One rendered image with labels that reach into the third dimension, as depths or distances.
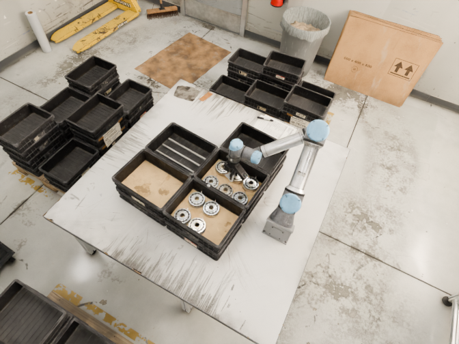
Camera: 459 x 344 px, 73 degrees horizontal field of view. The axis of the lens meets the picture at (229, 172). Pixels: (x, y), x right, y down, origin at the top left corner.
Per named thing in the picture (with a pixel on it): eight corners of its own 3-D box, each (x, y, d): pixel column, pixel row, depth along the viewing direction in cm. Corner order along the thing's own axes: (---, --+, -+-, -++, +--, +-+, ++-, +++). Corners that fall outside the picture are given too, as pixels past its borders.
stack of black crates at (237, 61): (266, 83, 374) (271, 59, 346) (255, 97, 357) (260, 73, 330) (236, 72, 382) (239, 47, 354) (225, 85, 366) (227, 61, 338)
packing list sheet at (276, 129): (298, 127, 257) (298, 127, 257) (287, 146, 245) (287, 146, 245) (261, 112, 264) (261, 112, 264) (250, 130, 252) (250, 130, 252)
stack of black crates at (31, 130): (48, 136, 304) (27, 101, 267) (72, 148, 297) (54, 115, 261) (14, 164, 282) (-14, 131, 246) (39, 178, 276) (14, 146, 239)
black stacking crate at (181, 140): (218, 157, 220) (218, 147, 210) (192, 186, 204) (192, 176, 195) (173, 132, 230) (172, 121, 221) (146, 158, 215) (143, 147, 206)
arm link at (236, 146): (240, 150, 174) (227, 145, 176) (239, 162, 183) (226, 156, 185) (246, 140, 179) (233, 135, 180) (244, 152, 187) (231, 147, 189)
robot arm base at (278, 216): (294, 225, 197) (300, 211, 195) (289, 230, 183) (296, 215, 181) (272, 214, 202) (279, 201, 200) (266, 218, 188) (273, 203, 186)
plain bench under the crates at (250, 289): (322, 194, 305) (350, 149, 248) (254, 362, 219) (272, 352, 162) (184, 131, 340) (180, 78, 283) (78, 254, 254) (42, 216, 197)
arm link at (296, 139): (322, 119, 186) (247, 148, 199) (324, 118, 176) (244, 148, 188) (329, 138, 186) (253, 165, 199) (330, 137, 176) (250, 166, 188)
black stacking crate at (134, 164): (192, 186, 204) (192, 177, 195) (163, 220, 189) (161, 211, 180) (146, 158, 215) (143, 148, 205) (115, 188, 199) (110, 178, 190)
